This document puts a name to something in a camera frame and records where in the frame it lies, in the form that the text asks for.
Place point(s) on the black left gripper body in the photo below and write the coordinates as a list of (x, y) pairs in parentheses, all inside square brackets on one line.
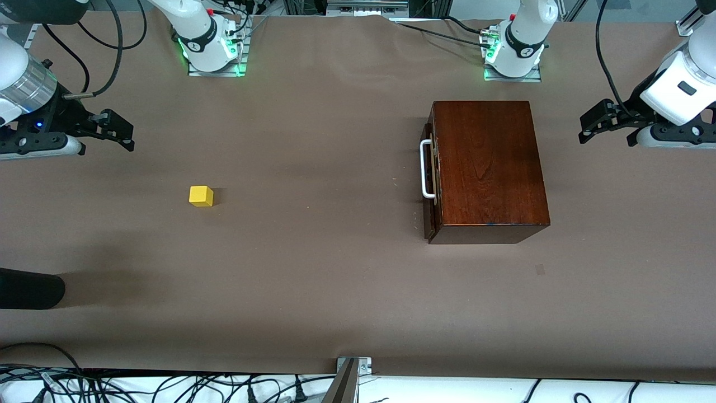
[(630, 109)]

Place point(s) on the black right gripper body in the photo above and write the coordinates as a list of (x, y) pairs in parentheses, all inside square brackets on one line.
[(62, 115)]

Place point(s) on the yellow cube block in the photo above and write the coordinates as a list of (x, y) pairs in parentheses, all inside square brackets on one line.
[(200, 196)]

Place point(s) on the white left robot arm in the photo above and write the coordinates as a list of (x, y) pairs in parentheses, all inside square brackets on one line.
[(526, 33)]

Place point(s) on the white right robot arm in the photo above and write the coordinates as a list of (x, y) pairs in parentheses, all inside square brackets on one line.
[(196, 25)]

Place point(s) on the dark brown wooden cabinet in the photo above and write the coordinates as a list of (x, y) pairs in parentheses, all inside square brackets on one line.
[(492, 168)]

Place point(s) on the black cylinder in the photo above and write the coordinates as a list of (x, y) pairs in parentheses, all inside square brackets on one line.
[(28, 288)]

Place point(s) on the brown paper table cover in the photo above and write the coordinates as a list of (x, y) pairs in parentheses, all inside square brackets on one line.
[(279, 252)]

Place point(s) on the white sheet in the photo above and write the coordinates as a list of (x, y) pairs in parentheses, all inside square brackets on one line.
[(447, 392)]

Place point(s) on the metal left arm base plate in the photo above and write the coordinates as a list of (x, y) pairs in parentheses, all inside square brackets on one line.
[(512, 79)]

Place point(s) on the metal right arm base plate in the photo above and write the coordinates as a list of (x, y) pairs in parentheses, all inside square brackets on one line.
[(238, 66)]

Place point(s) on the grey metal rail box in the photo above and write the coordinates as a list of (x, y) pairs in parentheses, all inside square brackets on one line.
[(366, 8)]

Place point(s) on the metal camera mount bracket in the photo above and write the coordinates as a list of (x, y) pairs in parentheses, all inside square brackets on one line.
[(349, 380)]

